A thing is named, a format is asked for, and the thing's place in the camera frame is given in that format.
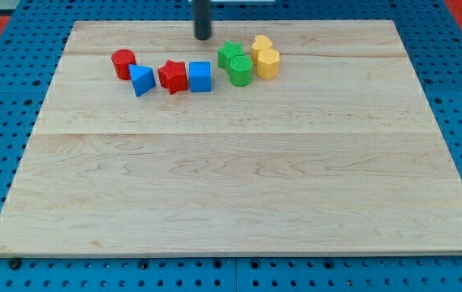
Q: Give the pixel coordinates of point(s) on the yellow hexagon block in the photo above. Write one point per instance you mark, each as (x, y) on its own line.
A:
(268, 63)

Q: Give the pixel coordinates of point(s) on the wooden board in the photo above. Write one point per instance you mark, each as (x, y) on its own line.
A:
(339, 155)

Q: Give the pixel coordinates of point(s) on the green cylinder block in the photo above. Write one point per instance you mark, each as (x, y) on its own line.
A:
(240, 71)

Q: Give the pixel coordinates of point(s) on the blue cube block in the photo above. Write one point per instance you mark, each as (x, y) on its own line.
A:
(200, 77)

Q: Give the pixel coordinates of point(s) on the red star block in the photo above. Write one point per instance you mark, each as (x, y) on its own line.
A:
(173, 76)

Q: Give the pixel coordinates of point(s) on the green star block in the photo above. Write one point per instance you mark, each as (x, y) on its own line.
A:
(227, 52)

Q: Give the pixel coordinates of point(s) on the yellow heart block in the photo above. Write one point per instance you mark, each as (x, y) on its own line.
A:
(260, 43)

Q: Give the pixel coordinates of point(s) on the blue triangle block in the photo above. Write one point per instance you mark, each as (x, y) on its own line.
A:
(142, 79)

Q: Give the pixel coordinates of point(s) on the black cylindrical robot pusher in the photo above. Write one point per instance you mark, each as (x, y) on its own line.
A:
(201, 13)

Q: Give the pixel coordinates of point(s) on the red cylinder block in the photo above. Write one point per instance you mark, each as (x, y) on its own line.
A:
(121, 60)

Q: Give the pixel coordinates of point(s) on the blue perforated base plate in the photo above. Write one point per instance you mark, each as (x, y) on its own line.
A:
(30, 48)

